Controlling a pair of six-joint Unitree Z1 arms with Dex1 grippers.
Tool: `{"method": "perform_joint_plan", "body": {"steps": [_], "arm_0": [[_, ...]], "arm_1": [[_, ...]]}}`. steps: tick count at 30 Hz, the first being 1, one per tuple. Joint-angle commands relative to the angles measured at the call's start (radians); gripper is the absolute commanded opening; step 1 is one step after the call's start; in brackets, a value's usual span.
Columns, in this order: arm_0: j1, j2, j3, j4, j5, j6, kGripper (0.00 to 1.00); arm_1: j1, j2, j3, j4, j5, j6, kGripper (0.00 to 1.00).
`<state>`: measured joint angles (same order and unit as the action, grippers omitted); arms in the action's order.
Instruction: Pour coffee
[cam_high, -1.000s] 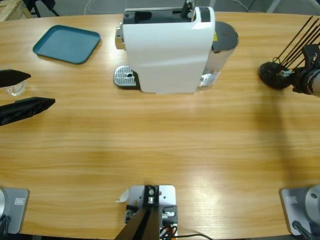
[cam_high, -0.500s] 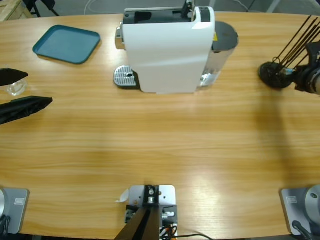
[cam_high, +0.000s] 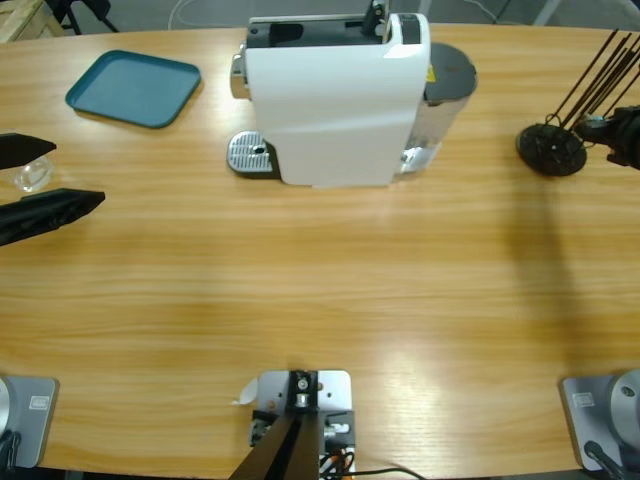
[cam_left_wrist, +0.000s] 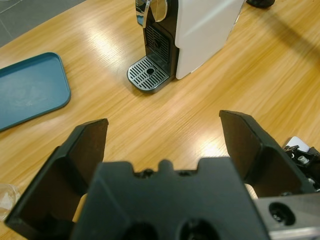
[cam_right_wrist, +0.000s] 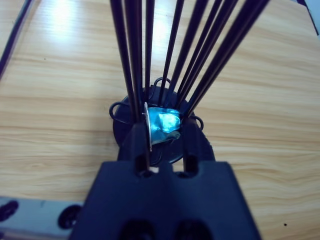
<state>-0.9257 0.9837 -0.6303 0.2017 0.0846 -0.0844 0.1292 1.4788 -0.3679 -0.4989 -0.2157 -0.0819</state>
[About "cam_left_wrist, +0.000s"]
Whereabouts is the white capsule coffee machine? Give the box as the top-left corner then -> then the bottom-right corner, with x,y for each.
126,0 -> 245,95

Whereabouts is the teal plastic tray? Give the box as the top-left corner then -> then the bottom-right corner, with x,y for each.
0,51 -> 72,133

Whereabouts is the clear glass cup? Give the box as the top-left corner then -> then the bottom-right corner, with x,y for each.
0,183 -> 21,223

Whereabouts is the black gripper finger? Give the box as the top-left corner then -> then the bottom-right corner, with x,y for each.
4,118 -> 110,240
218,109 -> 317,200

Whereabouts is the black capsule holder with rods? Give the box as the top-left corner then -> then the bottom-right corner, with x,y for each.
245,0 -> 276,9

